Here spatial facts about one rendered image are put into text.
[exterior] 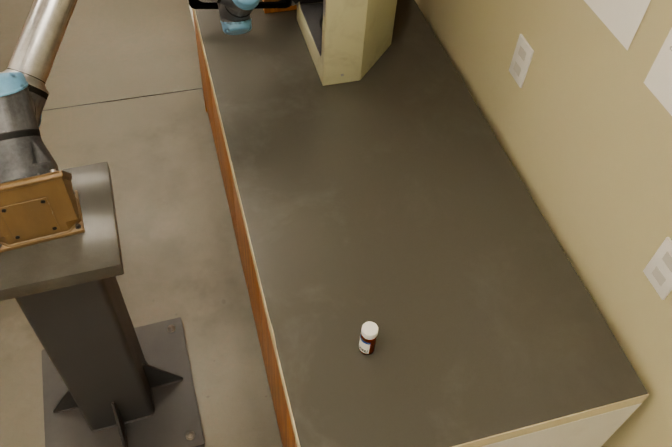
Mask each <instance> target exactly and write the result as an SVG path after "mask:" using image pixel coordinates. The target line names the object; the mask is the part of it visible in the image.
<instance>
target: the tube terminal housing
mask: <svg viewBox="0 0 672 447"><path fill-rule="evenodd" d="M396 5H397V0H326V13H325V16H324V14H323V24H322V48H321V56H320V55H319V52H318V50H317V48H316V45H315V43H314V40H313V38H312V35H311V33H310V30H309V28H308V26H307V23H306V21H305V18H304V16H303V13H302V11H301V8H300V2H299V5H298V8H297V21H298V24H299V27H300V29H301V32H302V34H303V37H304V39H305V42H306V44H307V47H308V49H309V52H310V54H311V57H312V59H313V62H314V65H315V67H316V70H317V72H318V75H319V77H320V80H321V82H322V85H323V86H325V85H332V84H339V83H346V82H352V81H359V80H361V79H362V78H363V76H364V75H365V74H366V73H367V72H368V71H369V70H370V68H371V67H372V66H373V65H374V64H375V63H376V61H377V60H378V59H379V58H380V57H381V56H382V54H383V53H384V52H385V51H386V50H387V49H388V47H389V46H390V45H391V42H392V35H393V27H394V20H395V13H396Z"/></svg>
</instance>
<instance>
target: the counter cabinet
mask: <svg viewBox="0 0 672 447"><path fill-rule="evenodd" d="M193 18H194V25H195V33H196V41H197V48H198V56H199V64H200V71H201V79H202V87H203V94H204V102H205V110H206V112H208V116H209V120H210V125H211V129H212V134H213V138H214V143H215V147H216V151H217V156H218V160H219V165H220V169H221V174H222V178H223V183H224V187H225V191H226V196H227V200H228V205H229V209H230V214H231V218H232V223H233V227H234V231H235V236H236V240H237V245H238V249H239V254H240V258H241V263H242V267H243V271H244V276H245V280H246V285H247V289H248V294H249V298H250V303H251V307H252V312H253V316H254V320H255V325H256V329H257V334H258V338H259V343H260V347H261V352H262V356H263V360H264V365H265V369H266V374H267V378H268V383H269V387H270V392H271V396H272V400H273V405H274V409H275V414H276V418H277V423H278V427H279V432H280V436H281V440H282V445H283V447H297V444H296V440H295V436H294V432H293V428H292V423H291V419H290V415H289V411H288V407H287V402H286V398H285V394H284V390H283V386H282V381H281V377H280V373H279V369H278V365H277V360H276V356H275V352H274V348H273V343H272V339H271V335H270V331H269V327H268V323H267V318H266V314H265V310H264V306H263V302H262V297H261V293H260V289H259V285H258V281H257V276H256V272H255V268H254V264H253V260H252V255H251V251H250V247H249V243H248V239H247V234H246V230H245V226H244V222H243V218H242V213H241V209H240V205H239V201H238V197H237V192H236V188H235V184H234V180H233V176H232V171H231V167H230V163H229V159H228V155H227V150H226V146H225V142H224V138H223V134H222V129H221V125H220V121H219V117H218V113H217V108H216V104H215V100H214V96H213V92H212V87H211V83H210V79H209V75H208V71H207V66H206V62H205V58H204V54H203V50H202V45H201V41H200V37H199V33H198V29H197V24H196V20H195V16H194V12H193ZM641 404H642V403H640V404H636V405H633V406H629V407H625V408H622V409H618V410H614V411H610V412H607V413H603V414H599V415H596V416H592V417H588V418H585V419H581V420H577V421H574V422H570V423H566V424H563V425H559V426H555V427H552V428H548V429H544V430H541V431H537V432H533V433H530V434H526V435H522V436H519V437H515V438H511V439H507V440H504V441H500V442H496V443H493V444H489V445H485V446H482V447H601V446H602V445H603V444H604V443H605V442H606V441H607V440H608V439H609V438H610V437H611V436H612V435H613V434H614V432H615V431H616V430H617V429H618V428H619V427H620V426H621V425H622V424H623V423H624V422H625V421H626V420H627V419H628V418H629V417H630V416H631V415H632V413H633V412H634V411H635V410H636V409H637V408H638V407H639V406H640V405H641Z"/></svg>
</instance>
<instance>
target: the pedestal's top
mask: <svg viewBox="0 0 672 447"><path fill-rule="evenodd" d="M63 171H65V172H68V173H71V175H72V180H71V182H72V188H73V191H74V190H77V191H78V195H79V201H80V206H81V212H82V218H83V224H84V229H85V232H83V233H79V234H75V235H71V236H66V237H62V238H58V239H54V240H50V241H46V242H42V243H38V244H34V245H30V246H26V247H21V248H17V249H13V250H9V251H5V252H1V253H0V301H3V300H8V299H12V298H17V297H21V296H26V295H30V294H35V293H40V292H44V291H49V290H53V289H58V288H63V287H67V286H72V285H76V284H81V283H86V282H90V281H95V280H99V279H104V278H108V277H113V276H118V275H122V274H124V268H123V261H122V254H121V246H120V239H119V231H118V224H117V217H116V209H115V202H114V194H113V187H112V180H111V172H110V169H109V165H108V162H101V163H96V164H90V165H85V166H79V167H74V168H68V169H63Z"/></svg>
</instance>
